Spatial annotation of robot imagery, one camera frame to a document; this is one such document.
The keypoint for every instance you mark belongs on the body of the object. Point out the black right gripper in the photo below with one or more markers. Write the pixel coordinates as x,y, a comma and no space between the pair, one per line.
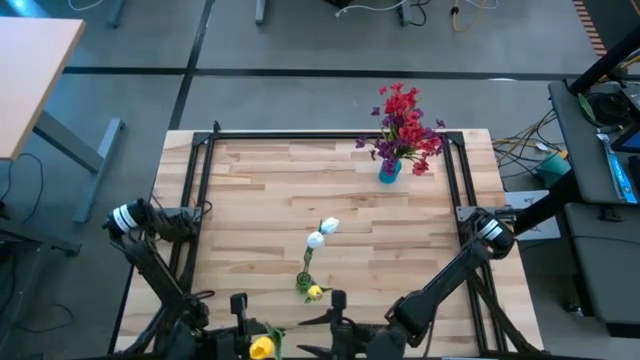
360,342

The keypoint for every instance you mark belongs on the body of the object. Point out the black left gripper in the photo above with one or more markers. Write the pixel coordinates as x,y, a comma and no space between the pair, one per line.
230,345

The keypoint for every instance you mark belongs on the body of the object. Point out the yellow artificial tulip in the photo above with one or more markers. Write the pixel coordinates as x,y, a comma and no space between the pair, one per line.
315,292
261,347

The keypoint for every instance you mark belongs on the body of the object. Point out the white tulip blue-tinted petals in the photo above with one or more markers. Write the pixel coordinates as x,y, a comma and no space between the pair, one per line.
330,225

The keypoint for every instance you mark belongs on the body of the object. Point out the blue glass vase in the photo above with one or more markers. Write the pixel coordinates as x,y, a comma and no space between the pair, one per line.
390,172

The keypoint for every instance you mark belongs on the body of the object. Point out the red artificial flower bunch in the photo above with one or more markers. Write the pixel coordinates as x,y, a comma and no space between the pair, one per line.
415,135
400,102

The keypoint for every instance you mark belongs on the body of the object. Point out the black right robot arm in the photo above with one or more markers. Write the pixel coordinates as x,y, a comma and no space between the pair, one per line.
450,280

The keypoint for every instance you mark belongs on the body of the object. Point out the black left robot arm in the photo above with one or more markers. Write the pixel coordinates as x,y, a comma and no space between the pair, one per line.
160,280

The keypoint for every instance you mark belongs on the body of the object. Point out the green glass vase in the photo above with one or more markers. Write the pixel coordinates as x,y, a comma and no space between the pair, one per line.
303,282

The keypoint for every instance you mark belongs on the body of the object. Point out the black desk foot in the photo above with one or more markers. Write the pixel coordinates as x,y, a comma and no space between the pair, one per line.
50,245

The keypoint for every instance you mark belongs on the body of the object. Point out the white flat panel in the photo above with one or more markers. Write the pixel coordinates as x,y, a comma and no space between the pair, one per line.
545,231

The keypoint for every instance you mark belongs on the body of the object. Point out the grey desk leg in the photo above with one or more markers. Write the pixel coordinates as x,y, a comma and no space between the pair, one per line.
405,12
260,12
116,12
65,142

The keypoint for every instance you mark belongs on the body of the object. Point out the teal tape roll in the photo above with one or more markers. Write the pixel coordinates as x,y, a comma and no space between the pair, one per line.
552,170

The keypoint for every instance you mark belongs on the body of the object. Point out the grey padded bench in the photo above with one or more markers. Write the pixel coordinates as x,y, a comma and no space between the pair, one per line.
610,275

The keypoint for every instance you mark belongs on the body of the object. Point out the black work desk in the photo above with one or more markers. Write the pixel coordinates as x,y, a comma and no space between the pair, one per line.
580,140

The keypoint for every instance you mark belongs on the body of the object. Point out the light wooden desk top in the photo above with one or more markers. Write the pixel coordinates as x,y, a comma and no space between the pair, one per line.
35,85

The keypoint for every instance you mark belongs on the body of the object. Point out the blue package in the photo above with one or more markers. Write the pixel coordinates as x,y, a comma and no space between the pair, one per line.
620,175

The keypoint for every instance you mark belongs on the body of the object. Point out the black tablet blue screen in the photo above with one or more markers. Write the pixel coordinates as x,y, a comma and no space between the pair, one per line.
630,142

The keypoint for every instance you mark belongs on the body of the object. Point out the black pole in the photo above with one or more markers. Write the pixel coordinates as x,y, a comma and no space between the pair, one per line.
605,62

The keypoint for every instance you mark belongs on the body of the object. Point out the black floor mat striped edge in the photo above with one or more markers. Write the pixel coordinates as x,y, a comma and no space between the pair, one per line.
615,20

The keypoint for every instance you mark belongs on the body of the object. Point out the black aluminium table frame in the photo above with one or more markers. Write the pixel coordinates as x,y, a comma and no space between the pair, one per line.
325,135

